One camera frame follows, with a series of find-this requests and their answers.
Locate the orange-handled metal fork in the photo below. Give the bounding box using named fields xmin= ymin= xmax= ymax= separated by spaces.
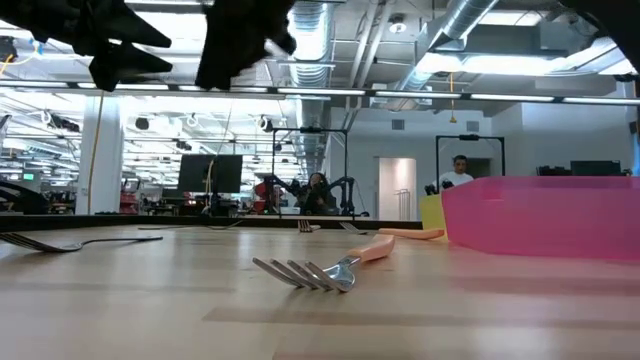
xmin=251 ymin=233 xmax=396 ymax=294
xmin=339 ymin=221 xmax=446 ymax=241

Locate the red translucent plastic bin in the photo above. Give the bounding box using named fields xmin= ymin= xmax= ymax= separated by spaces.
xmin=441 ymin=175 xmax=640 ymax=262

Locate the dark metal fork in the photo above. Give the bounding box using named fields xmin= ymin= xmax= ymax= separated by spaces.
xmin=0 ymin=231 xmax=165 ymax=254
xmin=137 ymin=221 xmax=242 ymax=232

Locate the black background rig frame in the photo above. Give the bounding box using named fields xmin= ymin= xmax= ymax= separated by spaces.
xmin=271 ymin=127 xmax=350 ymax=217
xmin=434 ymin=133 xmax=506 ymax=177

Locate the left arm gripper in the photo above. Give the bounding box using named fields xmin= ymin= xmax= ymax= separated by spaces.
xmin=0 ymin=0 xmax=174 ymax=93

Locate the yellow cable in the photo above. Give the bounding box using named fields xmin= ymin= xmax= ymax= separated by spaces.
xmin=85 ymin=91 xmax=105 ymax=216

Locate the yellow translucent plastic bin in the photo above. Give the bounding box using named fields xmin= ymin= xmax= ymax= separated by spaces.
xmin=418 ymin=193 xmax=449 ymax=242

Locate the white door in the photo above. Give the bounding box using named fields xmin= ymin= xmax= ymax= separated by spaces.
xmin=377 ymin=157 xmax=418 ymax=222

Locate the white building column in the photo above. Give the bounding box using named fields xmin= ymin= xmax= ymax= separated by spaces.
xmin=74 ymin=94 xmax=125 ymax=215

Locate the ribbed silver ventilation duct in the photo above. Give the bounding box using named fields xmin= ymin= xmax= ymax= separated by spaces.
xmin=287 ymin=0 xmax=335 ymax=87

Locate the person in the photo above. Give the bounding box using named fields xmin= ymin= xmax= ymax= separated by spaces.
xmin=434 ymin=154 xmax=475 ymax=194
xmin=299 ymin=172 xmax=334 ymax=216

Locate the black aluminium table frame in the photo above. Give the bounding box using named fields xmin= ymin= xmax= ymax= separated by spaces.
xmin=0 ymin=213 xmax=424 ymax=233

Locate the black computer monitor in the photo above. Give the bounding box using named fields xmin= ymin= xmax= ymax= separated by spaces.
xmin=177 ymin=153 xmax=245 ymax=195
xmin=569 ymin=159 xmax=623 ymax=177

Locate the ceiling light track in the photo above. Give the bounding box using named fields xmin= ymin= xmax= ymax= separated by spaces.
xmin=0 ymin=79 xmax=640 ymax=107

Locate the smooth silver ventilation duct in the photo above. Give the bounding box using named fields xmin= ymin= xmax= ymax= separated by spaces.
xmin=394 ymin=0 xmax=501 ymax=99

